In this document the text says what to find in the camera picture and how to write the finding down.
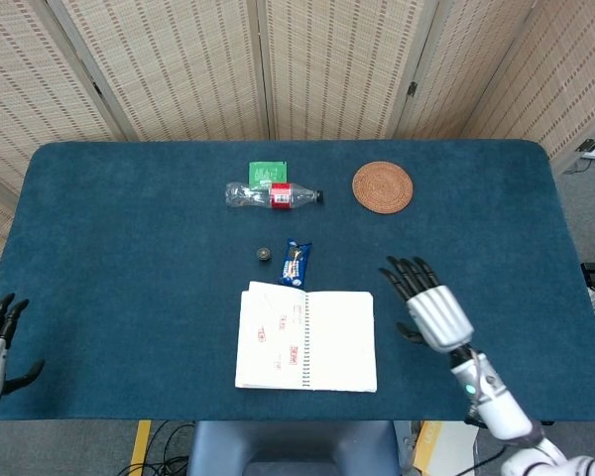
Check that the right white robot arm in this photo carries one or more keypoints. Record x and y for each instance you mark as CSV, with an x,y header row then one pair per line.
x,y
506,411

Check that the woven folding screen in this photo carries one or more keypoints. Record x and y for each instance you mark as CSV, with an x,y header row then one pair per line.
x,y
297,69

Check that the round woven rattan coaster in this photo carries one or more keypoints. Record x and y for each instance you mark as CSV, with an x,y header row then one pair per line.
x,y
382,187

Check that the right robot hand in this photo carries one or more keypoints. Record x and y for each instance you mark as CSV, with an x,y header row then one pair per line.
x,y
429,305

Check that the yellow cardboard box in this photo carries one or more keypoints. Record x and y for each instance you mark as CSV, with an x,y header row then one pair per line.
x,y
443,446

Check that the kraft spiral notebook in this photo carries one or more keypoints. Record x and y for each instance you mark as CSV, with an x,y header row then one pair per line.
x,y
305,342

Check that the clear plastic bottle red label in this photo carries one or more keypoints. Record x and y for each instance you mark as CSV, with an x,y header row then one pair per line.
x,y
273,194

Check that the small black cap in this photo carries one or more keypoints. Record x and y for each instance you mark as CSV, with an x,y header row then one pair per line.
x,y
263,255

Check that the blue table cloth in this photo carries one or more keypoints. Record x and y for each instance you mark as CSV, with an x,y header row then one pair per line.
x,y
129,277

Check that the blue cookie snack packet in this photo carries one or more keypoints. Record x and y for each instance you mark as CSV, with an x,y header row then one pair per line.
x,y
294,265

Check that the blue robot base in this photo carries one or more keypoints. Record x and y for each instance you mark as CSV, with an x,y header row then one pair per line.
x,y
292,448

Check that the green square packet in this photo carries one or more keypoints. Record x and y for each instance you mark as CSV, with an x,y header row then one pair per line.
x,y
268,171

